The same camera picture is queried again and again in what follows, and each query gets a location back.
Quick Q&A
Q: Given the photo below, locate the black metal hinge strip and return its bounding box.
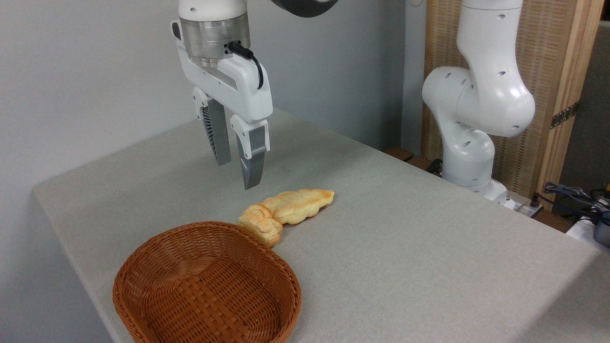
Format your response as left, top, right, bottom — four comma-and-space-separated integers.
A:
550, 101, 580, 130

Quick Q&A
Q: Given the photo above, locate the brown woven wicker basket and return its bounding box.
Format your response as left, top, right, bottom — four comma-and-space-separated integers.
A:
112, 221, 302, 343

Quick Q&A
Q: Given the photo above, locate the rattan screen with wooden frame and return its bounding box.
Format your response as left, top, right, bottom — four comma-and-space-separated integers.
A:
422, 0, 605, 211

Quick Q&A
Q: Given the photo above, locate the long braided bread loaf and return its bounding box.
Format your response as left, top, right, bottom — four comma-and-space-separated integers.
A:
260, 189, 336, 226

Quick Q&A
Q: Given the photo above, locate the dark grey partition panel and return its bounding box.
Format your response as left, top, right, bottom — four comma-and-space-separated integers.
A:
558, 20, 610, 192

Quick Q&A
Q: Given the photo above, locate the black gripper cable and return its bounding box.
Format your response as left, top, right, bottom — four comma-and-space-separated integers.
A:
228, 41, 264, 91

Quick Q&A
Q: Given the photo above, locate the blue-grey cable bundle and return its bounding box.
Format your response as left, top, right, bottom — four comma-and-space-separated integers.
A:
542, 181, 610, 212

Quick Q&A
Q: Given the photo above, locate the small round bread roll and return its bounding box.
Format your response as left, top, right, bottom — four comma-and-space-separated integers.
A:
237, 204, 284, 248

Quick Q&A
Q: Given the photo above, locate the grey device housing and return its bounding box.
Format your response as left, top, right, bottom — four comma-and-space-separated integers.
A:
593, 213, 610, 247

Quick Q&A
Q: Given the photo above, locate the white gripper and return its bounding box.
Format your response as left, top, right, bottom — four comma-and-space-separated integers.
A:
171, 20, 274, 191

